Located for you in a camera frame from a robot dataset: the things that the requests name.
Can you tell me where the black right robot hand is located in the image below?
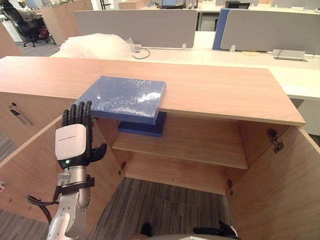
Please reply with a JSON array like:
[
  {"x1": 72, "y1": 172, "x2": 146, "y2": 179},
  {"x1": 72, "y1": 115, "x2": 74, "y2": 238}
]
[{"x1": 192, "y1": 220, "x2": 240, "y2": 239}]

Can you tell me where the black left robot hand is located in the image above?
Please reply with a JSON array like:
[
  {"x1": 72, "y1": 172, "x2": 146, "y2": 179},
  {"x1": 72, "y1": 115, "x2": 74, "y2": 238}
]
[{"x1": 54, "y1": 100, "x2": 108, "y2": 170}]

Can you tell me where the blue plastic-wrapped folder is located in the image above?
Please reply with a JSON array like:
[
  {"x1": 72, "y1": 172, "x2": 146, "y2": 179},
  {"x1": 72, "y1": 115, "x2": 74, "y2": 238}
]
[{"x1": 73, "y1": 75, "x2": 167, "y2": 126}]

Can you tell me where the wooden cabinet door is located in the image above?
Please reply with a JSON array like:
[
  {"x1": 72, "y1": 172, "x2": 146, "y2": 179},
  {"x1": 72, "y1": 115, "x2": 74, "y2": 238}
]
[
  {"x1": 226, "y1": 126, "x2": 320, "y2": 240},
  {"x1": 0, "y1": 114, "x2": 127, "y2": 234}
]

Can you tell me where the dark blue flat folder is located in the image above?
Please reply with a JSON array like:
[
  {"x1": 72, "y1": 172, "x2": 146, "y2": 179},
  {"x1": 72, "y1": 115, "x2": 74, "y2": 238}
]
[{"x1": 117, "y1": 111, "x2": 168, "y2": 138}]

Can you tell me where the wooden cabinet shelf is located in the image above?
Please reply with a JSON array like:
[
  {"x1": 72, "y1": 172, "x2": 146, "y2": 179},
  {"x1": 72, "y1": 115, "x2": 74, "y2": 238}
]
[{"x1": 111, "y1": 114, "x2": 249, "y2": 170}]

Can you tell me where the tall wooden cabinet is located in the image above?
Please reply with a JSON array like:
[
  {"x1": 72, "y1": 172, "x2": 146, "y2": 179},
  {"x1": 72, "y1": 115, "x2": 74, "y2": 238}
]
[{"x1": 38, "y1": 0, "x2": 95, "y2": 46}]

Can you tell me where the black office chair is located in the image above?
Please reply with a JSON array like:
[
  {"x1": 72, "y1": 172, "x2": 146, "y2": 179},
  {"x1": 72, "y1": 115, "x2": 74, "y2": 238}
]
[{"x1": 0, "y1": 4, "x2": 51, "y2": 48}]

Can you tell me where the wooden office cabinet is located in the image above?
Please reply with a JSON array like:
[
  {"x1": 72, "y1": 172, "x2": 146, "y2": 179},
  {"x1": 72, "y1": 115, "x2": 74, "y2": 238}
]
[{"x1": 0, "y1": 55, "x2": 320, "y2": 240}]

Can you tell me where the dark robot foot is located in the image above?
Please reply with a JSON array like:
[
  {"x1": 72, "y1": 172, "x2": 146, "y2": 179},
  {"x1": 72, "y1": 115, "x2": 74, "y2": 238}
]
[{"x1": 139, "y1": 222, "x2": 153, "y2": 237}]

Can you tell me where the white bubble wrap pile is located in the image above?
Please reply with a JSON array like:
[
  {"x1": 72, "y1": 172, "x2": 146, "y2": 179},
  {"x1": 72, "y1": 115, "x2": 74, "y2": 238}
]
[{"x1": 59, "y1": 32, "x2": 136, "y2": 60}]

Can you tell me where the grey desk divider panel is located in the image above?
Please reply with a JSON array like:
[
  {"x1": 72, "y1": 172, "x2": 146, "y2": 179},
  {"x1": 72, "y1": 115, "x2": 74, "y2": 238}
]
[
  {"x1": 74, "y1": 9, "x2": 199, "y2": 50},
  {"x1": 219, "y1": 9, "x2": 320, "y2": 53}
]

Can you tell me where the computer monitor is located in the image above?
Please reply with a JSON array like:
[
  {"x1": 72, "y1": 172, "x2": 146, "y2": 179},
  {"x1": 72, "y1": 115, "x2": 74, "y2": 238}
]
[{"x1": 160, "y1": 0, "x2": 200, "y2": 10}]

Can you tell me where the round wooden coaster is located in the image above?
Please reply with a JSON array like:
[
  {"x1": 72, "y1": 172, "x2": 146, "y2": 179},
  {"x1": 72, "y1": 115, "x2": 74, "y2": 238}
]
[{"x1": 240, "y1": 50, "x2": 260, "y2": 58}]

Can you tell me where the blue divider panel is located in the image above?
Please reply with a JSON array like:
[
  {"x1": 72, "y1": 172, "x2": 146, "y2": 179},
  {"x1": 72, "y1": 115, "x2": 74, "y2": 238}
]
[{"x1": 212, "y1": 7, "x2": 233, "y2": 51}]

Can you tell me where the black desk device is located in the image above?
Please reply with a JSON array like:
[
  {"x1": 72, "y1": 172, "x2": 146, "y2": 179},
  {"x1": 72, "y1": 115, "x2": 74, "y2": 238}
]
[{"x1": 224, "y1": 0, "x2": 251, "y2": 10}]

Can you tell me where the metal cabinet door handle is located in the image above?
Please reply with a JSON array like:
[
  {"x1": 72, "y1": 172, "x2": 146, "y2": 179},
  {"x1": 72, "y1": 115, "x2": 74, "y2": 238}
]
[{"x1": 9, "y1": 101, "x2": 35, "y2": 127}]

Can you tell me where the black desk cable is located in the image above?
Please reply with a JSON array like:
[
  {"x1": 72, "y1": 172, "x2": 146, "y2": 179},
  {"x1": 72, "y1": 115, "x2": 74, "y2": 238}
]
[{"x1": 131, "y1": 47, "x2": 152, "y2": 60}]

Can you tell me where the grey desk cable box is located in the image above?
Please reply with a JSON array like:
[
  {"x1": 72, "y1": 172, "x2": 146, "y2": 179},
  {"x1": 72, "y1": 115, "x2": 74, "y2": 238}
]
[{"x1": 271, "y1": 48, "x2": 309, "y2": 62}]

